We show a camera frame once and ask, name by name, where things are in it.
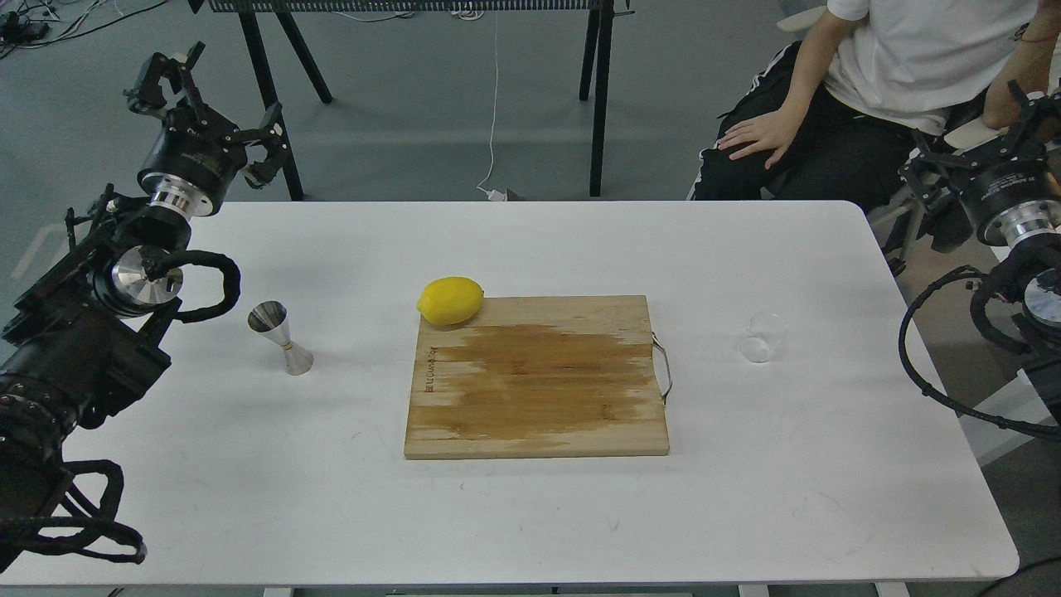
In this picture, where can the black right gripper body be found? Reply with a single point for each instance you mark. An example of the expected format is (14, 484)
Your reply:
(1011, 196)

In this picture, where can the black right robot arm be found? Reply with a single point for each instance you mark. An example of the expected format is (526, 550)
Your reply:
(1015, 306)

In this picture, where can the seated person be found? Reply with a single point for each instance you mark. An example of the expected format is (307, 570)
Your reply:
(866, 78)

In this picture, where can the black trestle table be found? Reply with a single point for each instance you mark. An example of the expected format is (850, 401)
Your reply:
(416, 76)

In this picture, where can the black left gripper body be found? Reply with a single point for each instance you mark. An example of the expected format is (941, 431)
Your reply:
(193, 151)

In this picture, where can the steel jigger measuring cup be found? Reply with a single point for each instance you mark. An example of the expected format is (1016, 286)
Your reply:
(270, 320)

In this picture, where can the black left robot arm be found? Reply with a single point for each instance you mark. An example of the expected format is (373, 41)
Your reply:
(87, 335)

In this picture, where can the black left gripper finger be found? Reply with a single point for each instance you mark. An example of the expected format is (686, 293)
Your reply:
(271, 137)
(165, 85)

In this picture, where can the person's right hand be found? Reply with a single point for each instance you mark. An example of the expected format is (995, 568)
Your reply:
(772, 133)

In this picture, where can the yellow lemon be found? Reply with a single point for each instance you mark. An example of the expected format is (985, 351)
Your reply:
(450, 301)

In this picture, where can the wooden cutting board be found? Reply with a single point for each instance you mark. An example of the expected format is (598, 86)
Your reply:
(532, 377)

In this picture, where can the clear glass cup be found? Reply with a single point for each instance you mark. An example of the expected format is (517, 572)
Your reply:
(764, 334)

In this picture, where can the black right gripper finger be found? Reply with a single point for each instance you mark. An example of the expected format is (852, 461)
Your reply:
(936, 179)
(1039, 116)

